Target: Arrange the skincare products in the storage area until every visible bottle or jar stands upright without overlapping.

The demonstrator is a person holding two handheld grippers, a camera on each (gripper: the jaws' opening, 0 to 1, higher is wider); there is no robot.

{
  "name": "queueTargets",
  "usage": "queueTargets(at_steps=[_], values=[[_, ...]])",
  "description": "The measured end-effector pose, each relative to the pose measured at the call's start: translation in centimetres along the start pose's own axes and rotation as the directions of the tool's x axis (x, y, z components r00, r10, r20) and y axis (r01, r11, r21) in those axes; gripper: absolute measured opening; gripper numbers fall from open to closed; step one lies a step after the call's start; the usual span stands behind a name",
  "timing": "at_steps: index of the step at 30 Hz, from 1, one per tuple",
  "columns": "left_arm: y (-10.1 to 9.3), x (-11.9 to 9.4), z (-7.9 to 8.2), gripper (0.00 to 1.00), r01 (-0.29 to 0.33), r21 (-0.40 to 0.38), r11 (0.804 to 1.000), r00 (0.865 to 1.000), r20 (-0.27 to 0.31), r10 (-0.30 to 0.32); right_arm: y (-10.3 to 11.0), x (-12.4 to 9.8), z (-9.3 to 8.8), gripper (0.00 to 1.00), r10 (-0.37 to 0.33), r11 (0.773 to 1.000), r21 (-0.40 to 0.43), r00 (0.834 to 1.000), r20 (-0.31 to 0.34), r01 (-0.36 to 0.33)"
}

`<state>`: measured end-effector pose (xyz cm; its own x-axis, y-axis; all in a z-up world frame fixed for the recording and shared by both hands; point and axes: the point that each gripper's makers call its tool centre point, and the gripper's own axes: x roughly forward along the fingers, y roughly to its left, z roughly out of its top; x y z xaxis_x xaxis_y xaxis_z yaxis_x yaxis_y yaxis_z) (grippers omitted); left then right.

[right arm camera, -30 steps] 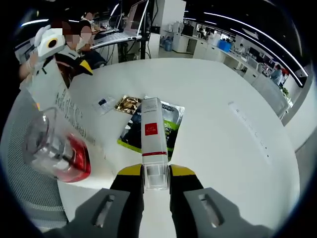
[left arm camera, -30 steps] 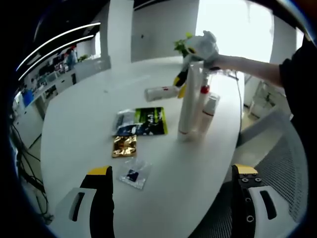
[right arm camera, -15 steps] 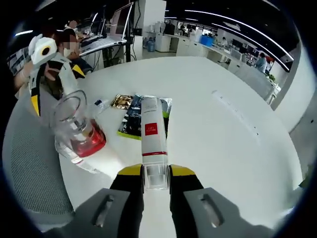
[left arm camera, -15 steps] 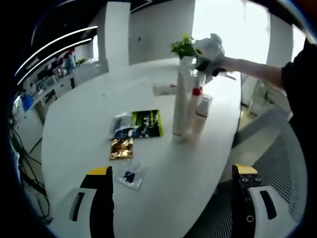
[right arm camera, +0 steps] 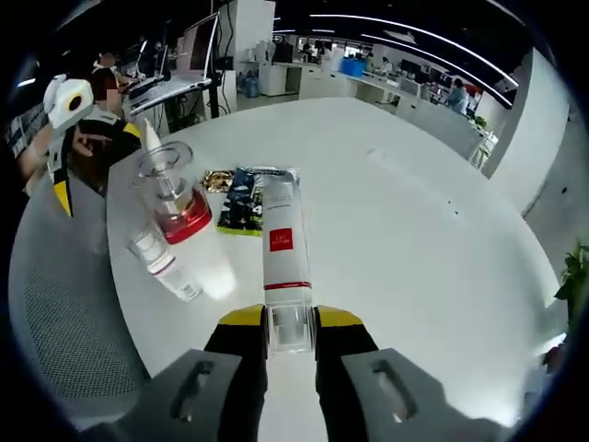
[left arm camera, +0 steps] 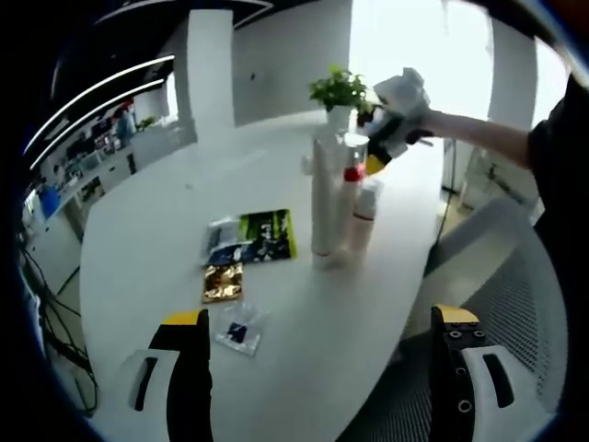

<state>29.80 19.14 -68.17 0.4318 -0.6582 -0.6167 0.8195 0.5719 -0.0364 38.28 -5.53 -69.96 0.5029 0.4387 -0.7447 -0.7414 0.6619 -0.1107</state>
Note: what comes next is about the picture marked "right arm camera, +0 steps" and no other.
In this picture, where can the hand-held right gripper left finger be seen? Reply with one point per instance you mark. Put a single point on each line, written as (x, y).
(230, 382)

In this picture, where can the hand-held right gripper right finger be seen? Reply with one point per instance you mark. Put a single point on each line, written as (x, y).
(354, 382)

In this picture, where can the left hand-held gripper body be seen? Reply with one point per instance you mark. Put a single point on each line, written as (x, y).
(60, 108)

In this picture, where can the white slim skincare tube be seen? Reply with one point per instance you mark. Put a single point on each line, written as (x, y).
(149, 138)

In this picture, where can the small white skincare bottle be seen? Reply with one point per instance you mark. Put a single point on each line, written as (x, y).
(186, 287)

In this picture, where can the gold foil skincare sachet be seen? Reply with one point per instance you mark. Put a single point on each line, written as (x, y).
(218, 180)

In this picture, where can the white skincare bottle red collar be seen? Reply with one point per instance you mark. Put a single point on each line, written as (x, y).
(207, 258)

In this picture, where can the green black skincare sachet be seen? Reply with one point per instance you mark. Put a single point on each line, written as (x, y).
(239, 202)

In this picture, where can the white skincare tube red label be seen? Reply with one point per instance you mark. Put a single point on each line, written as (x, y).
(285, 239)

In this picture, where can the person's left hand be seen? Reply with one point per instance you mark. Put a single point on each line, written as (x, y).
(34, 163)

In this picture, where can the open laptop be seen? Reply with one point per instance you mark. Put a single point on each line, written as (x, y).
(202, 46)

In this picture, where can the grey mesh office chair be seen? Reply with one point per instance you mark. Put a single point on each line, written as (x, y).
(55, 299)

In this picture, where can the blue water jug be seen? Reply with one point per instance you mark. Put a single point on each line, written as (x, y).
(250, 87)

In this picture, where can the dark red container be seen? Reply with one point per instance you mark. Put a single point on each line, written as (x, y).
(557, 354)

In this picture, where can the white cabinet counter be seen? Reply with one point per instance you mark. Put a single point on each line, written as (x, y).
(322, 83)

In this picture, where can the potted green plant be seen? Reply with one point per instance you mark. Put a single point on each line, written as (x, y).
(575, 271)

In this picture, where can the blue plastic crate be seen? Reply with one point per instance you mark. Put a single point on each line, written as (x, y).
(353, 67)

